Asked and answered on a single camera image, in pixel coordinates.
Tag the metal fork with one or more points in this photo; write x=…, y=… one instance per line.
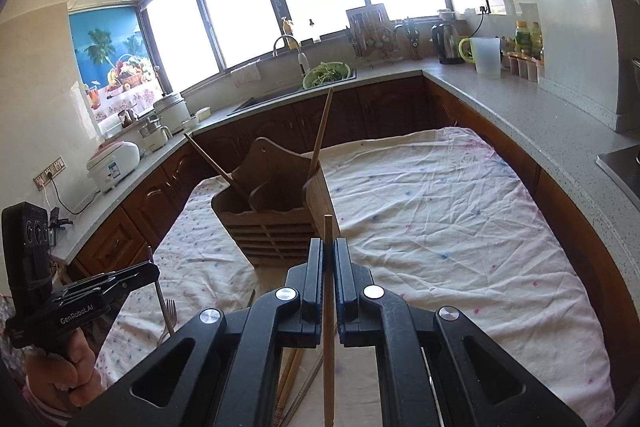
x=163, y=314

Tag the wall power socket strip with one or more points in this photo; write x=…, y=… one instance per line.
x=50, y=172

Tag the white bowl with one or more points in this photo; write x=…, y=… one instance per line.
x=446, y=15

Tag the palm tree fruit poster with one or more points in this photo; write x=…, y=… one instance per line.
x=100, y=47

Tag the wooden base cabinets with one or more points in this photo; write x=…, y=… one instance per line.
x=380, y=107

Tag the floral white tablecloth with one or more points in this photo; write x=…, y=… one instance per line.
x=425, y=232

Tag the kitchen sink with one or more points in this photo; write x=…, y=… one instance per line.
x=270, y=99

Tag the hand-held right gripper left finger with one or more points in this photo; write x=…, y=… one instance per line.
x=316, y=272

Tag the metal dish rack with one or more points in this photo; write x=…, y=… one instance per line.
x=375, y=47

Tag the white rice cooker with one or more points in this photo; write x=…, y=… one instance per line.
x=112, y=164

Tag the small black tripod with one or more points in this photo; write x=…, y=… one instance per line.
x=56, y=224

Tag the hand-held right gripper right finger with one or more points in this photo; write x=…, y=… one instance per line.
x=342, y=272

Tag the wooden utensil holder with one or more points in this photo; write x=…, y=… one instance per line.
x=280, y=227

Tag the green colander with vegetables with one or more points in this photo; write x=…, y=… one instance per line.
x=325, y=74

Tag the white steamer pot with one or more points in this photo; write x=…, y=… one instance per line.
x=171, y=112

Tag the person's left hand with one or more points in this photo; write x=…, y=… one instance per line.
x=75, y=359

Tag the seasoning jar set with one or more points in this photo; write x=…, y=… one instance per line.
x=525, y=67

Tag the white plastic pitcher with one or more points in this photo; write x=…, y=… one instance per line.
x=486, y=57

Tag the gas stove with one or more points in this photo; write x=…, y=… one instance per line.
x=622, y=167

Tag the green mug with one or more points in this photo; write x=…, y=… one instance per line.
x=465, y=49

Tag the kitchen window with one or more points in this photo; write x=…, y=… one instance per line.
x=240, y=17

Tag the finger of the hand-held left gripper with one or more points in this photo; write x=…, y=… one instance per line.
x=135, y=277

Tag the wall socket with plug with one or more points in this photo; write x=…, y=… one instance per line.
x=484, y=7

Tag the steel electric kettle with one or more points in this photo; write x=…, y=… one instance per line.
x=447, y=43

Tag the metal kitchen faucet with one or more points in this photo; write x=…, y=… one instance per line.
x=301, y=57

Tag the yellow green drink bottle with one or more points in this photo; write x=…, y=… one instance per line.
x=522, y=37

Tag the person's left forearm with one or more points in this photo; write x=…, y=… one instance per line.
x=47, y=409

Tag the white dish cloth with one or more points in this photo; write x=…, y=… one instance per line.
x=246, y=74

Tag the yellow oil bottle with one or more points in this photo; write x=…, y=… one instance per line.
x=535, y=39

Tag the small white dish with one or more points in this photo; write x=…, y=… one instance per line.
x=190, y=123
x=202, y=113

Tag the yellow dish soap bottle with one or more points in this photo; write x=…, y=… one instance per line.
x=287, y=32

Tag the small white electric pot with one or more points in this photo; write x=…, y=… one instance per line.
x=154, y=136

